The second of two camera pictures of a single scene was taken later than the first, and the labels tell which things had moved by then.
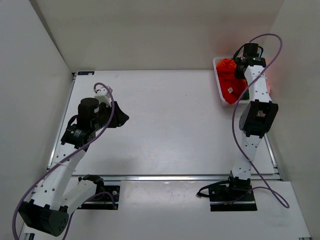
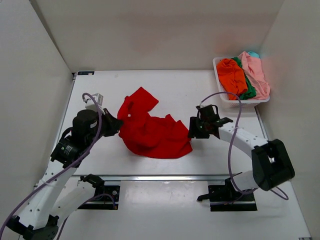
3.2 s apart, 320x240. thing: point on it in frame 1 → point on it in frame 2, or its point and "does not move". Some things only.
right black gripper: x=237 y=75 → x=193 y=132
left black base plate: x=115 y=190 does not move
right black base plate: x=229 y=193 does not move
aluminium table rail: x=179 y=178 does not move
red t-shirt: x=232 y=87 → x=158 y=137
